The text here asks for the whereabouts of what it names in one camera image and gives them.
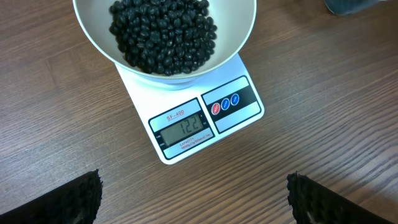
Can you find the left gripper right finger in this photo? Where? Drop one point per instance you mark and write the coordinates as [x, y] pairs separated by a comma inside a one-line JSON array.
[[312, 202]]

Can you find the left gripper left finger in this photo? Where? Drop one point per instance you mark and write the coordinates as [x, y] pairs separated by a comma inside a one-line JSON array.
[[77, 201]]

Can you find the white digital kitchen scale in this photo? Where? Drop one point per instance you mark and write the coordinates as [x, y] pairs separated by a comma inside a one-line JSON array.
[[186, 118]]

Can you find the black beans in bowl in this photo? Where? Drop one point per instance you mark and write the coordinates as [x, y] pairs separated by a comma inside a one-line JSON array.
[[166, 37]]

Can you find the white bowl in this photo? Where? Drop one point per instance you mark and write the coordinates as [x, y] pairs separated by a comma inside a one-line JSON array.
[[234, 19]]

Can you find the clear plastic container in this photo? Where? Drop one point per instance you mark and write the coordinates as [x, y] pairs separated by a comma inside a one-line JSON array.
[[345, 7]]

